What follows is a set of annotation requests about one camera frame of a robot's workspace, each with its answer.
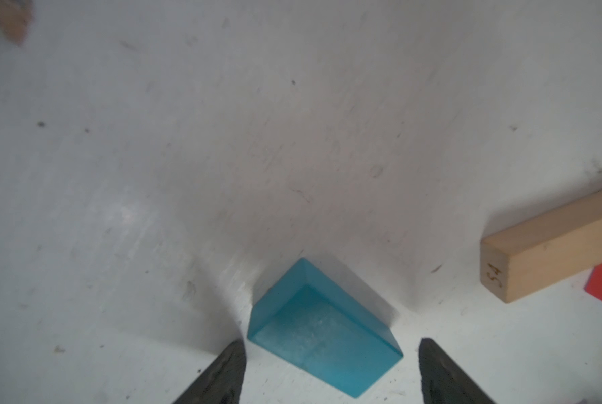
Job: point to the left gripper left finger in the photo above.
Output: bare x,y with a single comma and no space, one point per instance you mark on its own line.
222,381

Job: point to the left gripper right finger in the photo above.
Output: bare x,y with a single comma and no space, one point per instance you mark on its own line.
442,379

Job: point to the teal rectangular block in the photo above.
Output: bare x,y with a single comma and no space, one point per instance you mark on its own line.
313,324

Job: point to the natural wood block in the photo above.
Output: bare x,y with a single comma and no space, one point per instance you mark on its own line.
542,251

